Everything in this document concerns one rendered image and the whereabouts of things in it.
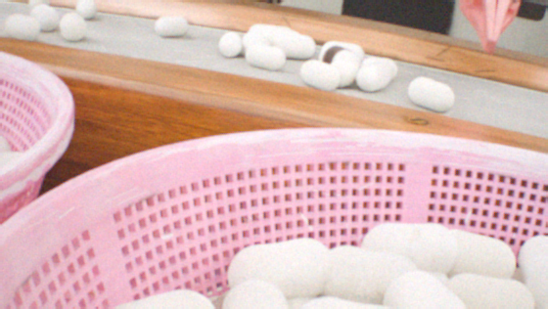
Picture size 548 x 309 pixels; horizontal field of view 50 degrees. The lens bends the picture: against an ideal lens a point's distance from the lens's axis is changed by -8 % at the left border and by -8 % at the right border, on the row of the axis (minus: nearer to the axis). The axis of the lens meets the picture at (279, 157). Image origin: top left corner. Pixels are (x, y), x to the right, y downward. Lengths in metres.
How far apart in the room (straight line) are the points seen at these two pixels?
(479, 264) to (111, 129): 0.17
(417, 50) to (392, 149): 0.39
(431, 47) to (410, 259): 0.43
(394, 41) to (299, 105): 0.36
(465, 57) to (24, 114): 0.45
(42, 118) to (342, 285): 0.13
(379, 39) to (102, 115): 0.38
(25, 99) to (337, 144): 0.13
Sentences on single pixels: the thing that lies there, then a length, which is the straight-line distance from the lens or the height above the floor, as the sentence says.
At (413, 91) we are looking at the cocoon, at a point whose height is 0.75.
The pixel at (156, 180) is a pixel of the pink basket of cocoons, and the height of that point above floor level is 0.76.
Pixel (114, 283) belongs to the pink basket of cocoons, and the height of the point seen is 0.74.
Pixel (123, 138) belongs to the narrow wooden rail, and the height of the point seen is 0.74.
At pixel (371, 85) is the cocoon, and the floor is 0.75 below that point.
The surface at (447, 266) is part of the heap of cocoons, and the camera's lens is 0.22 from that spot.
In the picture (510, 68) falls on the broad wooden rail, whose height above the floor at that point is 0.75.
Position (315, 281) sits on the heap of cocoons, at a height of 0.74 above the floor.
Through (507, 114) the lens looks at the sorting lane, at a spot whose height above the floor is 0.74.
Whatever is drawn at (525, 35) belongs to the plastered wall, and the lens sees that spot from 2.54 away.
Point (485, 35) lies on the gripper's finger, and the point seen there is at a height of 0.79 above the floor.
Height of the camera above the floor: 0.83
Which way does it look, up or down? 19 degrees down
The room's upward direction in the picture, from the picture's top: 8 degrees clockwise
